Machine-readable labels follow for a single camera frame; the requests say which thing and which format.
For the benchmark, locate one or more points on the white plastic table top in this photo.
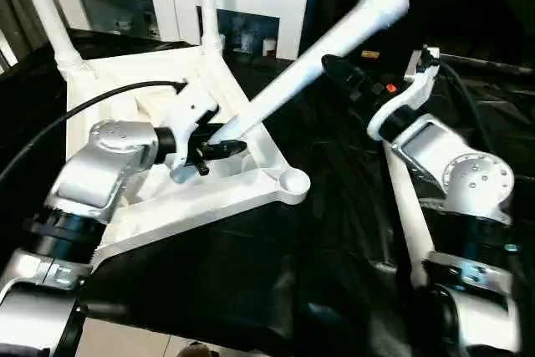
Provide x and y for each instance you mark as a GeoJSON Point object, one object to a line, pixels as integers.
{"type": "Point", "coordinates": [150, 198]}

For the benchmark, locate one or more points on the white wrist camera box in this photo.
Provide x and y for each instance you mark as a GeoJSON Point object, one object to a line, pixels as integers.
{"type": "Point", "coordinates": [401, 102]}
{"type": "Point", "coordinates": [191, 114]}

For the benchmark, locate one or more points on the black table mat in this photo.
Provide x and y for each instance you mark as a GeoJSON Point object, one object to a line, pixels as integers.
{"type": "Point", "coordinates": [318, 273]}

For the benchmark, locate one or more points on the white plastic table leg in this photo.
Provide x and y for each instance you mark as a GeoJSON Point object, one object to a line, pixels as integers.
{"type": "Point", "coordinates": [410, 223]}
{"type": "Point", "coordinates": [209, 6]}
{"type": "Point", "coordinates": [318, 64]}
{"type": "Point", "coordinates": [50, 14]}

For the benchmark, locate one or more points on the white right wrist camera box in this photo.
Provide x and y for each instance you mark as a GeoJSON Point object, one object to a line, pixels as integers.
{"type": "Point", "coordinates": [401, 102]}

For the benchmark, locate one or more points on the silver metal rod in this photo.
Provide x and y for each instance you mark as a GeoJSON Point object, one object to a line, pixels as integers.
{"type": "Point", "coordinates": [493, 62]}

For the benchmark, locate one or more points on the small yellow label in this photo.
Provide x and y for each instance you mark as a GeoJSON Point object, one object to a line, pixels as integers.
{"type": "Point", "coordinates": [370, 54]}

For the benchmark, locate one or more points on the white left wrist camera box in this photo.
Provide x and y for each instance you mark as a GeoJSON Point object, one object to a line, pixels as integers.
{"type": "Point", "coordinates": [191, 114]}

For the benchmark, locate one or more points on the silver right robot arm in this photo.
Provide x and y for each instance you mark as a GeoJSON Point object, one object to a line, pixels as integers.
{"type": "Point", "coordinates": [460, 181]}

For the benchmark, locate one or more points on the grey curtain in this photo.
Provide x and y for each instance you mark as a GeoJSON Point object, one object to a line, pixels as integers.
{"type": "Point", "coordinates": [17, 6]}

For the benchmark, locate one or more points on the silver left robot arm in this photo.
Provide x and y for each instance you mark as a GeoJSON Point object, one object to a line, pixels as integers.
{"type": "Point", "coordinates": [92, 181]}

